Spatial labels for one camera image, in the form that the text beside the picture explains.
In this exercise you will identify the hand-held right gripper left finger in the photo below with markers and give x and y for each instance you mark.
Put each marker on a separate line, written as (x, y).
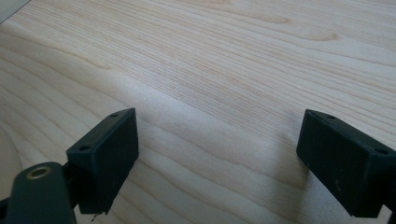
(106, 155)

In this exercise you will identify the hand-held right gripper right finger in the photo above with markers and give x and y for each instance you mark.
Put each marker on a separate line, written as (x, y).
(348, 168)

